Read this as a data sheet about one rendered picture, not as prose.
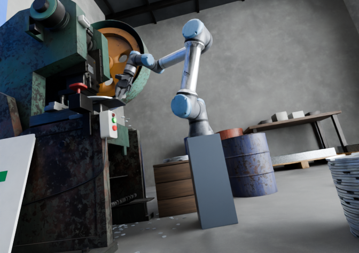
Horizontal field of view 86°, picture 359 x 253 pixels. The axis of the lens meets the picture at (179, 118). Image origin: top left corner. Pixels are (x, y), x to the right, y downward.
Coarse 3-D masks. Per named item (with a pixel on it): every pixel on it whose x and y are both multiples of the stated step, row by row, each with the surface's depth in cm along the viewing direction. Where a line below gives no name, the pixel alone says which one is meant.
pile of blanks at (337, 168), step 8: (352, 160) 59; (336, 168) 64; (344, 168) 61; (352, 168) 59; (336, 176) 69; (344, 176) 62; (352, 176) 59; (336, 184) 66; (344, 184) 62; (352, 184) 59; (344, 192) 63; (352, 192) 61; (344, 200) 63; (352, 200) 60; (344, 208) 65; (352, 208) 62; (352, 216) 61; (352, 224) 62; (352, 232) 63
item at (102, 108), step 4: (100, 100) 119; (104, 100) 119; (108, 100) 118; (112, 100) 119; (116, 100) 120; (120, 100) 122; (92, 104) 120; (96, 104) 121; (100, 104) 121; (104, 104) 123; (108, 104) 124; (112, 104) 125; (116, 104) 126; (120, 104) 127; (124, 104) 129; (92, 108) 121; (96, 108) 121; (100, 108) 120; (104, 108) 124; (108, 108) 132
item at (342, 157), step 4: (332, 156) 77; (336, 156) 77; (340, 156) 77; (344, 156) 74; (348, 156) 71; (352, 156) 68; (356, 156) 65; (328, 160) 68; (332, 160) 66; (336, 160) 64; (340, 160) 62; (344, 160) 61
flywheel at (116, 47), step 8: (104, 32) 181; (112, 32) 179; (120, 32) 178; (112, 40) 182; (120, 40) 180; (128, 40) 174; (112, 48) 179; (120, 48) 178; (128, 48) 176; (136, 48) 171; (112, 56) 177; (120, 56) 179; (128, 56) 175; (112, 64) 175; (120, 64) 174; (112, 72) 174; (120, 72) 172; (136, 72) 165; (104, 88) 171; (112, 88) 170; (104, 96) 165; (112, 96) 164
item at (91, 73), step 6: (90, 60) 137; (90, 66) 135; (90, 72) 134; (66, 78) 126; (72, 78) 126; (78, 78) 125; (84, 78) 125; (90, 78) 127; (66, 84) 125; (84, 84) 124; (90, 84) 126; (96, 84) 132; (90, 90) 129; (96, 90) 131
